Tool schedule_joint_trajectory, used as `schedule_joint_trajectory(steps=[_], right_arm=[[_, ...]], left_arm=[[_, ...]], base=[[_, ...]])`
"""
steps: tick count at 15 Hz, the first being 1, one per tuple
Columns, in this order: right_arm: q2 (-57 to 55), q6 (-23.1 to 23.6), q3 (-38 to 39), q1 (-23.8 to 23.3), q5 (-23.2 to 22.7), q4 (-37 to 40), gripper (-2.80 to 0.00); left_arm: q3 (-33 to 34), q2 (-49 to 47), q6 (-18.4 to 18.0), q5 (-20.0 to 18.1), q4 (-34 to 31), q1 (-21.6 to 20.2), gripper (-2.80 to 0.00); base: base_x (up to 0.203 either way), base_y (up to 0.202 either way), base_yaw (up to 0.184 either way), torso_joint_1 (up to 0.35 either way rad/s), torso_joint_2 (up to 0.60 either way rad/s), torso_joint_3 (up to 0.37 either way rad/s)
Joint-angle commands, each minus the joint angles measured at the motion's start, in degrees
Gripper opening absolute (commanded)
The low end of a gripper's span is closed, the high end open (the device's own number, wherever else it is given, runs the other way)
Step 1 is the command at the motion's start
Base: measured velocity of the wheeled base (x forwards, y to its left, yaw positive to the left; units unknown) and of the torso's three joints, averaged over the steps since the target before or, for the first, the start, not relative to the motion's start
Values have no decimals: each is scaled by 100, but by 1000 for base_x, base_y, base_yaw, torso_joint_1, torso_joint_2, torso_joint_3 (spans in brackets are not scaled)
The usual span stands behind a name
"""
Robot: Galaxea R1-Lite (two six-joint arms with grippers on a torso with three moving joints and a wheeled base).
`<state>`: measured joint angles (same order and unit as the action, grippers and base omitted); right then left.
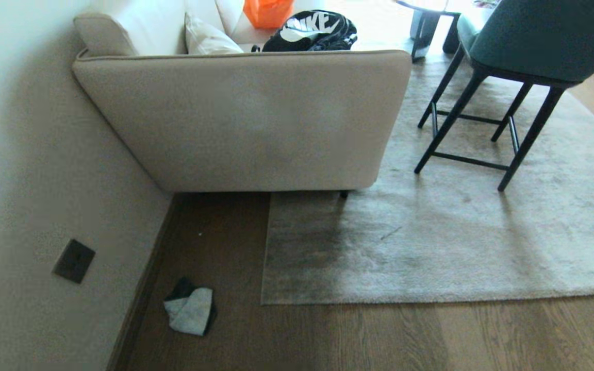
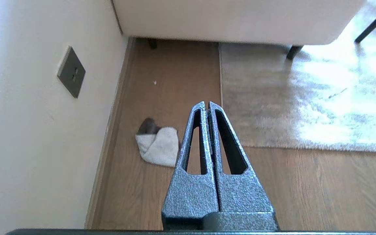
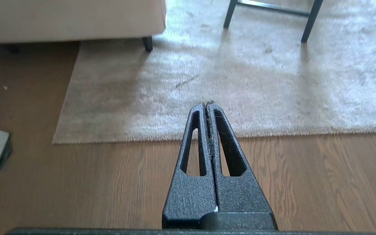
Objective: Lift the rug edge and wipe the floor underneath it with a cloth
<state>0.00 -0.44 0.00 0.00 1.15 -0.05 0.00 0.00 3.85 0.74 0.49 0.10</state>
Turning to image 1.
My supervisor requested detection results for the grey and black cloth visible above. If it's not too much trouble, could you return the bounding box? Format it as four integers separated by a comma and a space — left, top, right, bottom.
163, 277, 218, 337

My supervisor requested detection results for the grey shaggy rug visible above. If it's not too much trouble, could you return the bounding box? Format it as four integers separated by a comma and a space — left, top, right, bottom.
261, 50, 594, 306

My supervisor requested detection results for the beige fabric sofa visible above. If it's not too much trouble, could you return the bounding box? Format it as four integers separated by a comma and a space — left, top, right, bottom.
72, 0, 413, 199

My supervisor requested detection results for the black bag with white print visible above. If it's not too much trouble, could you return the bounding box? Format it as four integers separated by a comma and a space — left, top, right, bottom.
252, 10, 358, 53

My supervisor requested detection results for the cream cushion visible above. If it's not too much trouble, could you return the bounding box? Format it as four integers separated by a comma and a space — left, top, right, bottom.
184, 11, 245, 55

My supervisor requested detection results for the orange plastic bag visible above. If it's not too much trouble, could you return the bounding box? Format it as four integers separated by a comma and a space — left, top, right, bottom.
243, 0, 295, 29

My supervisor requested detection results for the round table with dark base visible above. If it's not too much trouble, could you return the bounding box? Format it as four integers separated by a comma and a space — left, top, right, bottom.
394, 0, 464, 63

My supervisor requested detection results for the green chair with black legs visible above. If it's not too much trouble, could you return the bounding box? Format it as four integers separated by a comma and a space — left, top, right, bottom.
414, 0, 594, 192

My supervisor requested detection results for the dark wall socket plate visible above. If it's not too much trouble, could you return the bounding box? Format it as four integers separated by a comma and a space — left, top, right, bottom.
52, 239, 96, 284

